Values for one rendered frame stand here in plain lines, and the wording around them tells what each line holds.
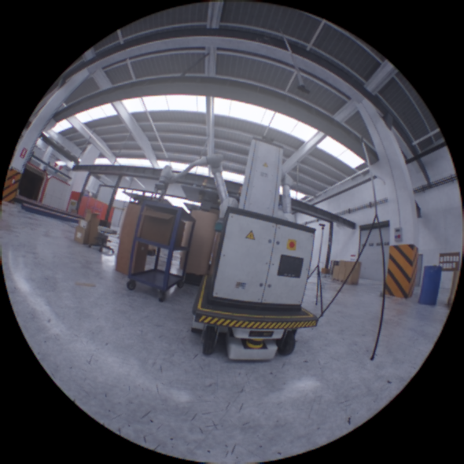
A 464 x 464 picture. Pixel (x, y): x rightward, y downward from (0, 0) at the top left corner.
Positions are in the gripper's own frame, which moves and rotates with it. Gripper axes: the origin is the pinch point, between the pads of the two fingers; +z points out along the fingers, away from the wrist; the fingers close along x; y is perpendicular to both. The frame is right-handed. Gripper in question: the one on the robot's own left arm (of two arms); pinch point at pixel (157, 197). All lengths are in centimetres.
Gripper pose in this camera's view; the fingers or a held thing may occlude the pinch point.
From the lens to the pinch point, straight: 165.5
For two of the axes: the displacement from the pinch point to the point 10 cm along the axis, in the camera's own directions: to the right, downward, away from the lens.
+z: -2.0, 9.7, -1.2
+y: -0.1, -1.3, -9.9
